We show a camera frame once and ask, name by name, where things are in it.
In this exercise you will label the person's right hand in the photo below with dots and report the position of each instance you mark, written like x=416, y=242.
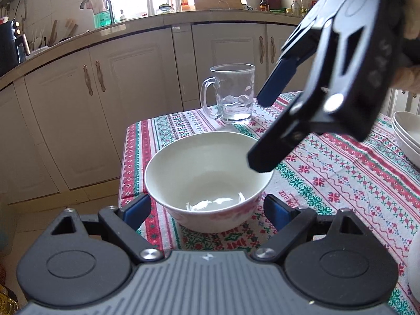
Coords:
x=411, y=16

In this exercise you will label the clear glass mug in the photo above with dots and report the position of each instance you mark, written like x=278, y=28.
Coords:
x=236, y=95

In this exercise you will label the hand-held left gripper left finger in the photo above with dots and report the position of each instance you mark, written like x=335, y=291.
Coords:
x=136, y=211

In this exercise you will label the red green patterned tablecloth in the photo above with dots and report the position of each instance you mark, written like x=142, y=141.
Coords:
x=328, y=177

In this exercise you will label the kitchen countertop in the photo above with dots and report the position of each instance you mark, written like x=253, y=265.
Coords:
x=131, y=26

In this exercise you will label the green dish soap bottle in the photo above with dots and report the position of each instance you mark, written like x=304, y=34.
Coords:
x=103, y=19

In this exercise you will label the metal kitchen faucet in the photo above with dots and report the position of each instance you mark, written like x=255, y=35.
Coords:
x=111, y=10

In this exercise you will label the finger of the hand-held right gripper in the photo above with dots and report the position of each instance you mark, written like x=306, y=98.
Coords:
x=285, y=134
x=277, y=82

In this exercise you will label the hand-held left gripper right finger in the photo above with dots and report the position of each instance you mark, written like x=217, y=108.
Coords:
x=277, y=211

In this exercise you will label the clear oil bottle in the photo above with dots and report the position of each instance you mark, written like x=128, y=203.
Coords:
x=296, y=8
x=305, y=5

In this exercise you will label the dark sauce bottle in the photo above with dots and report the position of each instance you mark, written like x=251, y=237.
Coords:
x=263, y=3

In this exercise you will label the orange packet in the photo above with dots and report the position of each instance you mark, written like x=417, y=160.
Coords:
x=185, y=2

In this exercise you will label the white fleece clothing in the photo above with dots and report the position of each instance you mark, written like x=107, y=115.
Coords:
x=415, y=275

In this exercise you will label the glass jar with lid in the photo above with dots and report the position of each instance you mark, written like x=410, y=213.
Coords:
x=164, y=9

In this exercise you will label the cream kitchen cabinets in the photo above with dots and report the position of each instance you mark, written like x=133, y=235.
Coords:
x=98, y=121

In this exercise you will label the pink dish cloth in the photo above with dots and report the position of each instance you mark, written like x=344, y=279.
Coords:
x=98, y=3

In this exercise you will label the wooden kitchen utensils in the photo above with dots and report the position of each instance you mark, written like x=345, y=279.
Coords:
x=52, y=34

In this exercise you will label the white bowl with pink flowers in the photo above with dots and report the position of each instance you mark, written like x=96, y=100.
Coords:
x=197, y=170

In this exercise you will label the white bowls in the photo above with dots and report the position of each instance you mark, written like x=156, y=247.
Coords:
x=408, y=152

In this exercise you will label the black countertop appliance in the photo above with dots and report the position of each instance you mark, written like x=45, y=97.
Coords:
x=10, y=49

